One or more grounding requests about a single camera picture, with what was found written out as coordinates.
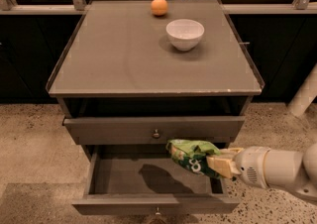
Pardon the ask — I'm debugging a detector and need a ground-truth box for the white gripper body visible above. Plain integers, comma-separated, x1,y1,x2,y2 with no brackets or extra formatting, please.
234,146,269,188

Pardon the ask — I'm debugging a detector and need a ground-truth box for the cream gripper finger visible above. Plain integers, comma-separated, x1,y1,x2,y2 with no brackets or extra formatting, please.
206,156,240,178
219,148,244,156

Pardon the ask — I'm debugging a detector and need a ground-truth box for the green rice chip bag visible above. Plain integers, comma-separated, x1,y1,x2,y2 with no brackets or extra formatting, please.
166,139,221,179

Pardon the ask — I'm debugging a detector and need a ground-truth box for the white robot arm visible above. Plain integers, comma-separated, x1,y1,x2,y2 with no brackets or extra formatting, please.
206,144,317,205

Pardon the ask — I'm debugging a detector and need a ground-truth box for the grey open middle drawer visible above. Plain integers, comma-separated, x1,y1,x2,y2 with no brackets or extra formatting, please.
72,145,240,215

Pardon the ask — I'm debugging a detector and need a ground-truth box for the grey wooden drawer cabinet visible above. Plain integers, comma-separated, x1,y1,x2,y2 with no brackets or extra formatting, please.
45,0,265,224

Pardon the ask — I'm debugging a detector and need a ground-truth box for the grey top drawer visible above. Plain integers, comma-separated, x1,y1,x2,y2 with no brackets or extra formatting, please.
63,116,245,145

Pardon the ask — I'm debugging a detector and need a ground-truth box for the white ceramic bowl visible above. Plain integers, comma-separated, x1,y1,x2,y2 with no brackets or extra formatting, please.
165,19,205,52

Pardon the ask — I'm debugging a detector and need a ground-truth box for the orange fruit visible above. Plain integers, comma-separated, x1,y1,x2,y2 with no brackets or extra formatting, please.
151,0,168,16

